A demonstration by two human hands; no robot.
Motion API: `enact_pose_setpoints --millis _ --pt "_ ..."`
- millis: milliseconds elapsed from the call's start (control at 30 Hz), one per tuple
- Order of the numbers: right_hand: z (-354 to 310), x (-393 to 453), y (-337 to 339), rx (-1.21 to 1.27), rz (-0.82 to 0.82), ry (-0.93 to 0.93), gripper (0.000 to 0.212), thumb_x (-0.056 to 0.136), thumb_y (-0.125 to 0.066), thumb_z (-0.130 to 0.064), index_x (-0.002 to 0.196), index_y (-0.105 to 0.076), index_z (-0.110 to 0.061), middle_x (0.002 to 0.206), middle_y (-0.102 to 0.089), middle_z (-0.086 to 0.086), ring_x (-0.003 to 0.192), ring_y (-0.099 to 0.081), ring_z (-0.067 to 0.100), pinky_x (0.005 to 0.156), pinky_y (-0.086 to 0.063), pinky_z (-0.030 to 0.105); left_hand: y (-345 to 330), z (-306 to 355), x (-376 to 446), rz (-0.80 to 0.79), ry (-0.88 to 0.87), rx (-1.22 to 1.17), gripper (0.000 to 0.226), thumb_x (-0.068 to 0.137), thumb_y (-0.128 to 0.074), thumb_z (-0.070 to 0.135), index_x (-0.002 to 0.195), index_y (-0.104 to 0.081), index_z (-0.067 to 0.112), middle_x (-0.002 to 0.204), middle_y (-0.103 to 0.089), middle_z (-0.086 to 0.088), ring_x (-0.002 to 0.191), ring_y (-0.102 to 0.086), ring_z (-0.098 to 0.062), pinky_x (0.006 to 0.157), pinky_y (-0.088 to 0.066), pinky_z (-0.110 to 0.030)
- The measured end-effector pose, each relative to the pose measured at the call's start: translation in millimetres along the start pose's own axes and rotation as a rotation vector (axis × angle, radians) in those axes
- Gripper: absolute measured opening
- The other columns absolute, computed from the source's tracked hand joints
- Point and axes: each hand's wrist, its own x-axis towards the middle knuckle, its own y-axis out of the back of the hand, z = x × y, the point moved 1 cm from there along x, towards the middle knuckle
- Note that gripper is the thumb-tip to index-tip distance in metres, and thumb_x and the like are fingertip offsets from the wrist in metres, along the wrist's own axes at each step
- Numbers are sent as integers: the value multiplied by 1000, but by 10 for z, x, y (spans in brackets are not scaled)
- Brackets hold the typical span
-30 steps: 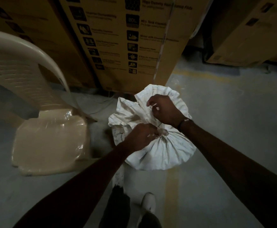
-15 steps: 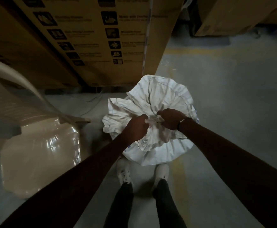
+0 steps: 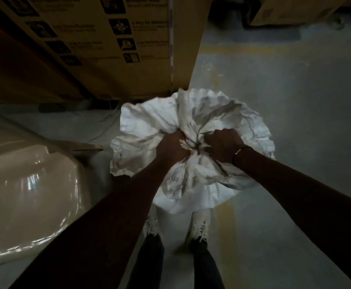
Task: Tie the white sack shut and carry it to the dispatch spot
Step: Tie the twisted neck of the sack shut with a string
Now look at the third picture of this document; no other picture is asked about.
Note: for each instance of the person's white shoe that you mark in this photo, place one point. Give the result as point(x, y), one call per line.
point(200, 227)
point(152, 227)

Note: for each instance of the person's right forearm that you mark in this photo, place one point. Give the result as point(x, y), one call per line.
point(308, 207)

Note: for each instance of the icon printed cardboard box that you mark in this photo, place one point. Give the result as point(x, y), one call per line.
point(151, 72)

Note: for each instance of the person's left white shoe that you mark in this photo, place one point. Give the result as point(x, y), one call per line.
point(152, 227)

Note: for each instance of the person's right white shoe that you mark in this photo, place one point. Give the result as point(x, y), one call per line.
point(200, 227)

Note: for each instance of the cardboard box with small icons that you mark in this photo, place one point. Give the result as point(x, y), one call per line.
point(289, 8)

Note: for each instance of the person's left leg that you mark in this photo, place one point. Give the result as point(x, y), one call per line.
point(148, 264)

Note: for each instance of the beige plastic chair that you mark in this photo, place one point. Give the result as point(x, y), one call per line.
point(28, 201)

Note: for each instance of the person's leg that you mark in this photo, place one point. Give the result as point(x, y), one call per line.
point(148, 264)
point(207, 267)

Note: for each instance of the person's right leg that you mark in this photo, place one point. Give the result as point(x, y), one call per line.
point(207, 267)

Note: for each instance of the person's left forearm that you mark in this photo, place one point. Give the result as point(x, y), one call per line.
point(97, 237)

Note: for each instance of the person's right hand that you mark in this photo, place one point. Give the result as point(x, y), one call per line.
point(223, 144)

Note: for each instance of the white woven sack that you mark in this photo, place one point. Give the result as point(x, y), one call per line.
point(211, 117)

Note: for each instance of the black wrist band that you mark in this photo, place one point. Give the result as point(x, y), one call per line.
point(238, 151)

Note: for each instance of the person's left hand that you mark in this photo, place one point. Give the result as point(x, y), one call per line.
point(171, 148)

